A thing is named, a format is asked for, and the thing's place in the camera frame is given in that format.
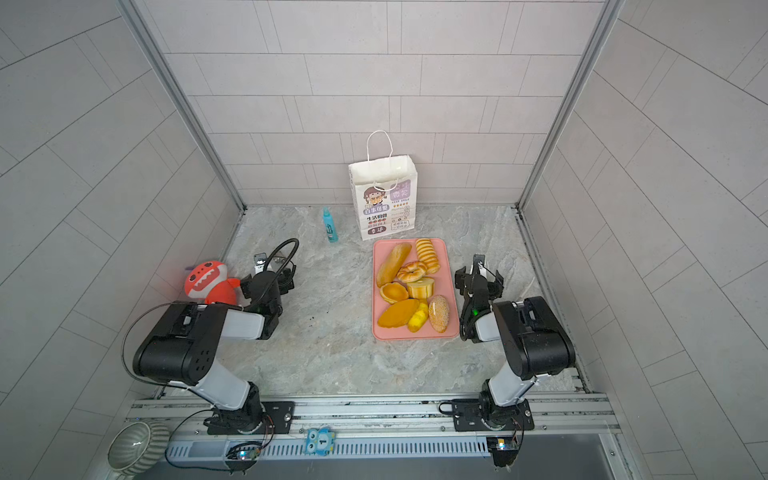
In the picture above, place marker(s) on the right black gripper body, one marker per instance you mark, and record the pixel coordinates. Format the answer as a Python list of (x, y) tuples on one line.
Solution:
[(480, 282)]

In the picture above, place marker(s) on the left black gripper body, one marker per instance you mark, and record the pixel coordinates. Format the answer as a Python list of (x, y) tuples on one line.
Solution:
[(283, 277)]

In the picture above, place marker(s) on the striped twisted fake bread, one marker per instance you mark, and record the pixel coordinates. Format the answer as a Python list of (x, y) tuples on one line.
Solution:
[(427, 254)]

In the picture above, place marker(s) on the long baguette fake bread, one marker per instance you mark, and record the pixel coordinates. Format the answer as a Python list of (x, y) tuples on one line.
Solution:
[(392, 264)]

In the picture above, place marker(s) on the white printed paper bag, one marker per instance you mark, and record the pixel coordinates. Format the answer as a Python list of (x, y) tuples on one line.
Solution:
[(384, 192)]

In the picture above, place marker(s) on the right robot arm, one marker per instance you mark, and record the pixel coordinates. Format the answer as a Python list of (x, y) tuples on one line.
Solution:
[(534, 343)]

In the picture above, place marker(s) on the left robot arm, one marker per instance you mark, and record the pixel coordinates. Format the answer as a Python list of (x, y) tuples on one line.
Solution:
[(180, 350)]

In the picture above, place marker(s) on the sesame oval fake bread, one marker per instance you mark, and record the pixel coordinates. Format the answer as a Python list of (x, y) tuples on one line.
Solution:
[(439, 313)]

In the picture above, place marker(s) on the small yellow fake bread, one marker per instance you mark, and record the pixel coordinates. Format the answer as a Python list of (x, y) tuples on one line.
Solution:
[(419, 318)]

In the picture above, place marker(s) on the flat orange oval fake bread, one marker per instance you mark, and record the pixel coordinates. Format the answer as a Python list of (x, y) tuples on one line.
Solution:
[(398, 314)]

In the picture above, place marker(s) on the orange tart fake bread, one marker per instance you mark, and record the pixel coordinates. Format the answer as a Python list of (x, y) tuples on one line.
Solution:
[(393, 292)]

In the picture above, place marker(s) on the pink plastic tray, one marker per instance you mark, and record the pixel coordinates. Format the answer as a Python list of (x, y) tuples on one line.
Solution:
[(444, 285)]

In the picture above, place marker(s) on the red shark plush toy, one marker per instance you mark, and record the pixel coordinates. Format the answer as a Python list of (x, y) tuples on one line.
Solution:
[(211, 283)]

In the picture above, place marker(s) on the teal plastic bottle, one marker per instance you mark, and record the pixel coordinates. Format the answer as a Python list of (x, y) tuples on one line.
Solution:
[(329, 224)]

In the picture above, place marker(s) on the right circuit board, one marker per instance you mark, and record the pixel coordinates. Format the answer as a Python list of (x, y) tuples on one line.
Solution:
[(503, 450)]

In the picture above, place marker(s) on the circuit board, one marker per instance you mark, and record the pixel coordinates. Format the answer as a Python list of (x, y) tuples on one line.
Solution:
[(503, 450), (245, 452)]

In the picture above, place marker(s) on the left circuit board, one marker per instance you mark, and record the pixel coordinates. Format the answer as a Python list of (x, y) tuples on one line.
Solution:
[(245, 452)]

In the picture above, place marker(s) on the blue owl number tag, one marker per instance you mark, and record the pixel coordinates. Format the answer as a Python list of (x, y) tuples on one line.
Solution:
[(320, 441)]

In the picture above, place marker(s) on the grey ribbed bowl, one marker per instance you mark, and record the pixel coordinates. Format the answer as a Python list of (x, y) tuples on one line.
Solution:
[(138, 447)]

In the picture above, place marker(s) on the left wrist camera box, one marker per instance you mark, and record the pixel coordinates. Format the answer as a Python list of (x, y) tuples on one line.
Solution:
[(260, 262)]

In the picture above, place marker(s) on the braided ring fake bread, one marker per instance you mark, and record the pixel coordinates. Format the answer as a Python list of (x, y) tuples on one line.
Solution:
[(412, 272)]

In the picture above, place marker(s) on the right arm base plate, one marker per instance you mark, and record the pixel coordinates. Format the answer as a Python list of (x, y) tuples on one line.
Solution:
[(478, 415)]

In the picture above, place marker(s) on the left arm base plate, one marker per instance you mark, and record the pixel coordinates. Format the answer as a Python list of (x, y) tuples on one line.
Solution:
[(253, 418)]

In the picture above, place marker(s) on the aluminium mounting rail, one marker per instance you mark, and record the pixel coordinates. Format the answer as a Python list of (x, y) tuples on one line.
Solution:
[(380, 427)]

